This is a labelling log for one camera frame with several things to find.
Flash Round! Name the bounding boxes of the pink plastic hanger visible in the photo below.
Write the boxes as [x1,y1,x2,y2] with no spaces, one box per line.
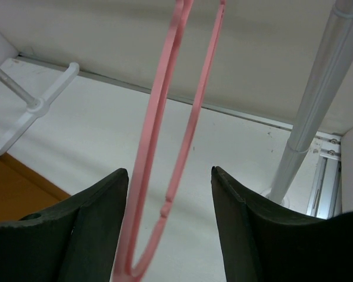
[112,1,226,281]

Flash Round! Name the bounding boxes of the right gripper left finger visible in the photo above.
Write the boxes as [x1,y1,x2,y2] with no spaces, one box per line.
[0,168,129,281]

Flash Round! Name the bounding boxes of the brown trousers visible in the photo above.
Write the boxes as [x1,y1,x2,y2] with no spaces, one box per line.
[0,153,70,222]

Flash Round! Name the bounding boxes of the white metal clothes rack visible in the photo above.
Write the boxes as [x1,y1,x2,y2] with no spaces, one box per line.
[0,1,353,204]

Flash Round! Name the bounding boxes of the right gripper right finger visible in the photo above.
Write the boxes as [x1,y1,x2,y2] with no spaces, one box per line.
[211,166,353,281]

